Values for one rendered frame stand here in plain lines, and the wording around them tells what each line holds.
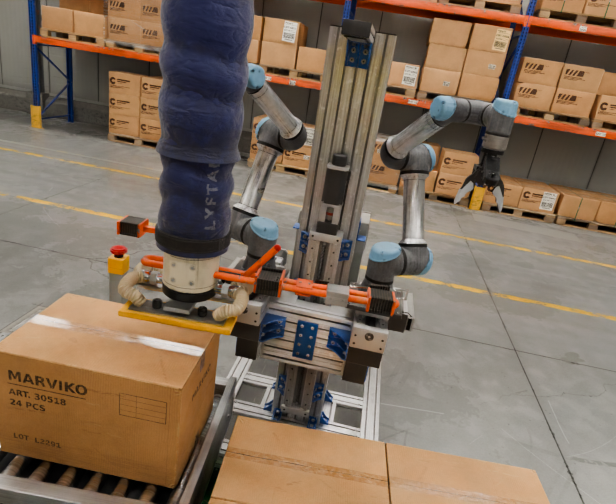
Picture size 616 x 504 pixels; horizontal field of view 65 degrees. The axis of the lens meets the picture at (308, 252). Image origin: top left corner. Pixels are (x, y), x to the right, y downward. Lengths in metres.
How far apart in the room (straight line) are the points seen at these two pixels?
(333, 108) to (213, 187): 0.76
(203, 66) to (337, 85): 0.78
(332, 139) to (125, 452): 1.35
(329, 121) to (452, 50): 6.59
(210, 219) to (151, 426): 0.67
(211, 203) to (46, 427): 0.91
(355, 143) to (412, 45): 7.80
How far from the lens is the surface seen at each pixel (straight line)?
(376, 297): 1.48
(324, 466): 1.92
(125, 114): 9.67
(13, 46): 12.46
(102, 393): 1.64
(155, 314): 1.52
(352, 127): 1.96
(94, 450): 1.81
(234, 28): 1.32
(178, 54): 1.33
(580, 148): 10.40
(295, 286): 1.48
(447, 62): 8.46
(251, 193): 2.02
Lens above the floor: 1.89
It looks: 21 degrees down
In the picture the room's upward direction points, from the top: 9 degrees clockwise
